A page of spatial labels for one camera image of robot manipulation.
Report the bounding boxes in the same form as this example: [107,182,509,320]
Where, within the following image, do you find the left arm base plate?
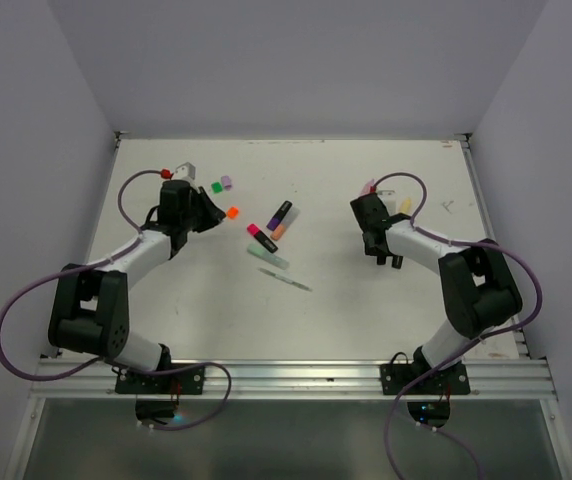
[115,350,206,424]

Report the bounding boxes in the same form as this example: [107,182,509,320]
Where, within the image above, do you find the pastel green highlighter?
[246,244,290,270]

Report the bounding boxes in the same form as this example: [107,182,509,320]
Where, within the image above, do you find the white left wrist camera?
[173,162,197,188]

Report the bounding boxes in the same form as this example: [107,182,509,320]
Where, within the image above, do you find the pink cap black highlighter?
[246,223,278,254]

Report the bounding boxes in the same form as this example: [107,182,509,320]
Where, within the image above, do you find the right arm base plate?
[379,351,470,426]

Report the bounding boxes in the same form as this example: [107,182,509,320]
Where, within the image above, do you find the pastel orange highlighter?
[270,207,300,241]

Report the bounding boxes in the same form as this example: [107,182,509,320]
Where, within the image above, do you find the orange cap black highlighter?
[391,255,404,270]

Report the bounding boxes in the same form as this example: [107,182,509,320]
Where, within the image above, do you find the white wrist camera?
[173,162,197,188]
[377,189,397,215]

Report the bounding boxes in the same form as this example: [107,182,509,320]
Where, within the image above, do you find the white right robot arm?
[350,193,523,393]

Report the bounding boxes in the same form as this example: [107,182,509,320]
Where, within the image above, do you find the purple cap black highlighter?
[266,200,293,232]

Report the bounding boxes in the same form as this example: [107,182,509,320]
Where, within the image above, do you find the thin grey pen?
[257,267,313,292]

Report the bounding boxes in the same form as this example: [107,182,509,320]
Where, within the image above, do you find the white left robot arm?
[48,180,225,393]

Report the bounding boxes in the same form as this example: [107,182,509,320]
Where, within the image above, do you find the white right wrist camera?
[377,189,397,215]

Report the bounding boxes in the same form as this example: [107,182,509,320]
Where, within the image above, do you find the aluminium front rail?
[30,359,556,400]

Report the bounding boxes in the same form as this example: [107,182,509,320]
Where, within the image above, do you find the pastel purple cap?
[221,176,232,191]

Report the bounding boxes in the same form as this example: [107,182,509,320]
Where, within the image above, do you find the pastel yellow highlighter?
[398,197,412,215]

